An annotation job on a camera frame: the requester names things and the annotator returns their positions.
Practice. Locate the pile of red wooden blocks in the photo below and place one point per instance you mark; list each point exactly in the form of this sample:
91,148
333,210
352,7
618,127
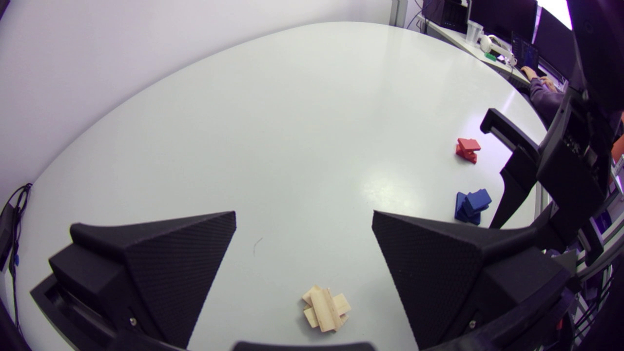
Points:
467,155

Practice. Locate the white cup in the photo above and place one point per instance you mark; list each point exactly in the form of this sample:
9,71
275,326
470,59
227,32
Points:
473,32

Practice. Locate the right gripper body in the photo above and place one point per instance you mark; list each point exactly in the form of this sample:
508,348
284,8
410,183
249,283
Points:
575,165

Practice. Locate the red wooden block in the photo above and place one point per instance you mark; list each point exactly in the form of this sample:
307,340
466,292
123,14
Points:
469,144

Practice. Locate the person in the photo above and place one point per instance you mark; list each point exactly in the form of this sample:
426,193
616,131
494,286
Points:
546,100

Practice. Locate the blue wooden block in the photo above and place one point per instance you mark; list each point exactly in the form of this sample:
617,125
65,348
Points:
477,201

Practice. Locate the open laptop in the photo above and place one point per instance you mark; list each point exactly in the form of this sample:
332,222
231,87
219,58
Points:
525,51

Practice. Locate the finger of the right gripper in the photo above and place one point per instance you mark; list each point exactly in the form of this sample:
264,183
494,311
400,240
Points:
522,175

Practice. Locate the pale wooden block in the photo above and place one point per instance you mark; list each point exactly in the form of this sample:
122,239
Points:
324,309

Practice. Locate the dark monitor screen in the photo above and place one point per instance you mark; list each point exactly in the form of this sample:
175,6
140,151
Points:
502,17

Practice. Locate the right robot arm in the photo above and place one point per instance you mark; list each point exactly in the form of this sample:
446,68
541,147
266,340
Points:
599,44

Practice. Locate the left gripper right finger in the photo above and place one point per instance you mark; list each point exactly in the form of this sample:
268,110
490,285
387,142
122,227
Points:
448,278

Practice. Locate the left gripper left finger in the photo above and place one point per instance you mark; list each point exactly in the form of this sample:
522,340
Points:
156,273

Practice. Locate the pile of blue wooden blocks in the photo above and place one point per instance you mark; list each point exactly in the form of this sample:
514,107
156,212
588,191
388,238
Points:
460,207

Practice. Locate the pile of pale wooden blocks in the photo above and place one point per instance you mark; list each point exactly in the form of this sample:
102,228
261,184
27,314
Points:
341,304

